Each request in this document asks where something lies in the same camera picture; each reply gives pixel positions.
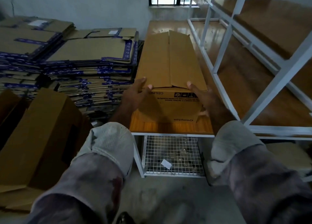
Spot white metal shelf rack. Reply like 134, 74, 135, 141
188, 0, 312, 134

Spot person's right hand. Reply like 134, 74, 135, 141
186, 81, 222, 116

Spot person's light grey shirt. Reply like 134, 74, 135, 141
27, 120, 312, 224

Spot assembled boxes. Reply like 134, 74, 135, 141
0, 87, 37, 215

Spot stack of cardboard boxes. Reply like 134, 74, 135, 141
41, 27, 142, 116
0, 16, 76, 101

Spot person's dark shoe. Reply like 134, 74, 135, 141
116, 211, 136, 224

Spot crumpled tape scraps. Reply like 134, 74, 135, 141
156, 147, 196, 172

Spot wooden table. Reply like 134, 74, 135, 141
129, 19, 312, 179

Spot person's left forearm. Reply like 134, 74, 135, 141
110, 104, 135, 129

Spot white wire mesh cage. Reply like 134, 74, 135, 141
140, 135, 206, 178

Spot person's left hand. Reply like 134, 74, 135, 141
121, 76, 153, 116

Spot person's right forearm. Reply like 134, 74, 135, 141
207, 107, 237, 134

